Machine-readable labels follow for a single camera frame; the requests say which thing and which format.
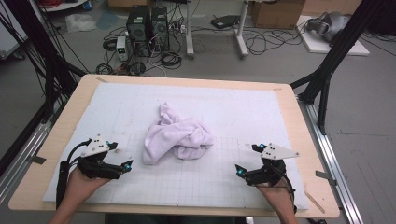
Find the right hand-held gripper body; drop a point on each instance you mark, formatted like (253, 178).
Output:
(275, 151)

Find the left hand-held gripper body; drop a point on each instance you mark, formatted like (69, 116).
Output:
(93, 149)

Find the pale purple printed towel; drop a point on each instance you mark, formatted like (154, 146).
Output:
(174, 133)

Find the person's left hand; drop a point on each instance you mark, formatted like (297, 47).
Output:
(79, 188)

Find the person's right hand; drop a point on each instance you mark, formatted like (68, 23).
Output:
(280, 196)

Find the grey tape piece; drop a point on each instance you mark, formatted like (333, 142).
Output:
(38, 160)
(325, 175)

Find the white foam grid mat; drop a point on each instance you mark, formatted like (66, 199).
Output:
(218, 109)

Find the thin wooden strip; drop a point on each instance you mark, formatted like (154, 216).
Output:
(314, 200)

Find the small white power supply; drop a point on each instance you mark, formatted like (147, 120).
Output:
(122, 48)

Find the white floor board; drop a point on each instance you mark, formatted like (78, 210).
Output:
(317, 46)

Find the white desk leg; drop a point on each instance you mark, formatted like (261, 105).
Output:
(241, 34)
(189, 31)

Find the large black computer tower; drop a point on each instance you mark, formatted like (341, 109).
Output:
(138, 28)

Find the clear plastic bag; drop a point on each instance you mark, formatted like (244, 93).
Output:
(79, 22)

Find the slim black computer tower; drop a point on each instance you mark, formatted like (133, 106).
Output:
(160, 28)

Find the flat black device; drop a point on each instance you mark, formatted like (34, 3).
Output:
(224, 21)

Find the brown cardboard box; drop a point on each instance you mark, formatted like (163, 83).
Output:
(277, 14)

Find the grey headset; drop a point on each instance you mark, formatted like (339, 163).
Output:
(331, 25)

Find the aluminium rail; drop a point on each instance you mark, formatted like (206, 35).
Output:
(330, 155)
(28, 146)

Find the black metal frame post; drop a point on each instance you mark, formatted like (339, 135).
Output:
(46, 56)
(336, 49)

